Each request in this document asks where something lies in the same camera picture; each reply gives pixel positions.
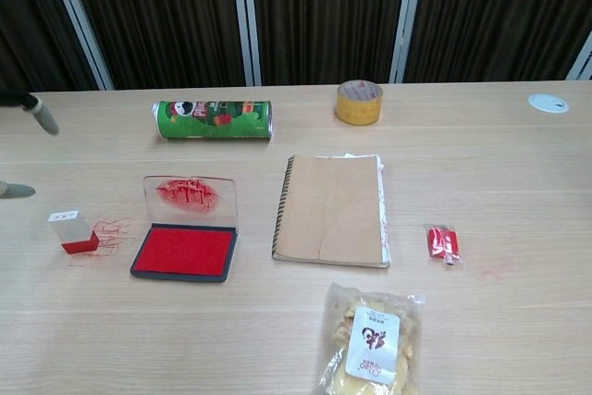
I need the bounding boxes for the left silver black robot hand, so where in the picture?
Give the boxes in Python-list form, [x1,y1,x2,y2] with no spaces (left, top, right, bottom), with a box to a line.
[0,89,60,202]

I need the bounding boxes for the small red stamp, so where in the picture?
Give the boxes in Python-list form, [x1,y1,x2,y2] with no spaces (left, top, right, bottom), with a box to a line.
[47,210,101,256]

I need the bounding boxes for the black folding screen panel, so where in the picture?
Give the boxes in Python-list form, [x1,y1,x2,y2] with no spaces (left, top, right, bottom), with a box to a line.
[45,0,254,91]
[0,0,112,94]
[240,0,420,87]
[397,0,592,85]

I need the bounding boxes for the green chips can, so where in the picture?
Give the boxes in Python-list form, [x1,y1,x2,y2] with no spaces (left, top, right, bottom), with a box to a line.
[152,98,275,142]

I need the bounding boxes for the red ink pad clear lid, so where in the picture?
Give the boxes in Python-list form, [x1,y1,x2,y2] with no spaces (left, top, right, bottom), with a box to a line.
[129,175,240,284]

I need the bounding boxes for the brown spiral notebook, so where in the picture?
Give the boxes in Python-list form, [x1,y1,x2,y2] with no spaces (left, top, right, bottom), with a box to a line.
[271,153,391,269]

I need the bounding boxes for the yellow packing tape roll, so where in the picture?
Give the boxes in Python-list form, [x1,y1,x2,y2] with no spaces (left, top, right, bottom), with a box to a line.
[335,80,384,126]

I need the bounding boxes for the clear bag of dried snacks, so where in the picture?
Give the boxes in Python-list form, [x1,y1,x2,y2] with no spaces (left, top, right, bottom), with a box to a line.
[316,281,426,395]

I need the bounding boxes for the small red candy packet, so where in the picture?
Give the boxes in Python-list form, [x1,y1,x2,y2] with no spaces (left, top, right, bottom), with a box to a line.
[424,223,463,268]

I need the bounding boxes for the white round cable grommet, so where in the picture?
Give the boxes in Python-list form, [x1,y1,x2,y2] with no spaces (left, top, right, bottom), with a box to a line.
[527,93,570,115]

